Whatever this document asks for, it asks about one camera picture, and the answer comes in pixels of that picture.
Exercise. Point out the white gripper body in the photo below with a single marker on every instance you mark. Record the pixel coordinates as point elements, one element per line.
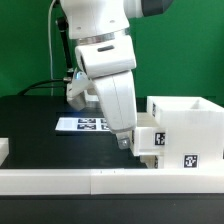
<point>109,67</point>

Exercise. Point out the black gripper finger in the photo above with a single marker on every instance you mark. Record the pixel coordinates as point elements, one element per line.
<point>123,140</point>

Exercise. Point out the white drawer box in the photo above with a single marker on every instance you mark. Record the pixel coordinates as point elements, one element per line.
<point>151,162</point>
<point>148,138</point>

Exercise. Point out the white front drawer box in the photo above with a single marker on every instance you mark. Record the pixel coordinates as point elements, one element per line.
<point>151,162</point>

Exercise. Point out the white drawer cabinet frame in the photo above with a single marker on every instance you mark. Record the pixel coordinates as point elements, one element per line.
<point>194,131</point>

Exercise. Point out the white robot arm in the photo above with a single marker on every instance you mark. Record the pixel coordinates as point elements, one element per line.
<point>96,21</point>

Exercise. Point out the printed marker sheet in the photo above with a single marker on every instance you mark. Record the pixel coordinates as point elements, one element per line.
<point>81,124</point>

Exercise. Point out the white front barrier wall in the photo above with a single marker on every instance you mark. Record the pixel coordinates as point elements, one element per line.
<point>109,181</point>

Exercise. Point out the white barrier wall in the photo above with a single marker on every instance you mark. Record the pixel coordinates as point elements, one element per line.
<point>4,149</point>
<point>109,181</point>

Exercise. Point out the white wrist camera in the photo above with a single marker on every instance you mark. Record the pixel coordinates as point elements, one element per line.
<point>75,90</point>

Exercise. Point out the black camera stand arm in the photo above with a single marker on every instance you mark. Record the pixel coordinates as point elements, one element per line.
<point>62,25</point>

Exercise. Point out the white left barrier wall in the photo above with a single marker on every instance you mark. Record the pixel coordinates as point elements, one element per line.
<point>4,149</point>

